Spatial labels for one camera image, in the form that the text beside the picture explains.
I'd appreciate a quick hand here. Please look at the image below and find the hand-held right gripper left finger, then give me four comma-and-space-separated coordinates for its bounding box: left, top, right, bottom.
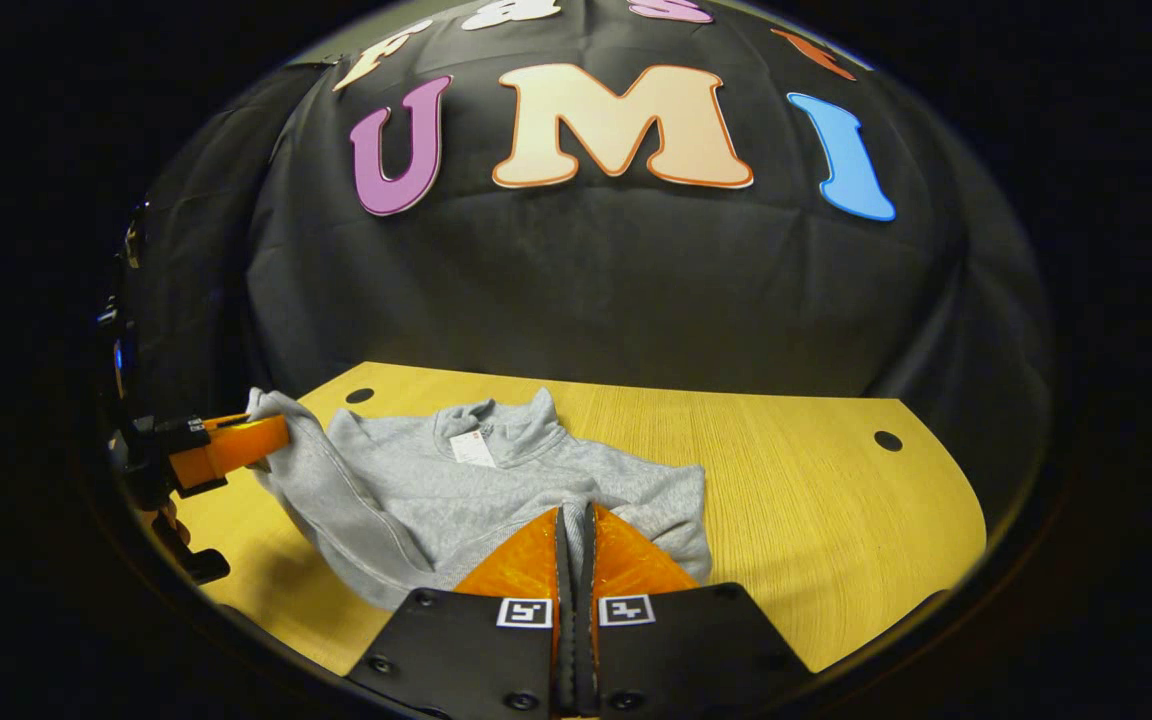
346, 505, 577, 719

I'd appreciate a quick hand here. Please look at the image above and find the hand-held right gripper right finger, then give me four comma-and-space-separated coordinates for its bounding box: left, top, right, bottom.
576, 502, 815, 716

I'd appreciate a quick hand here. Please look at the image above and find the grey sweatshirt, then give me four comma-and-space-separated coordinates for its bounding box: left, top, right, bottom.
246, 387, 714, 611

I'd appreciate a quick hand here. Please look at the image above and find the black backdrop cloth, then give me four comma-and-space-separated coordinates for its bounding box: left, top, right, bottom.
101, 0, 1057, 521

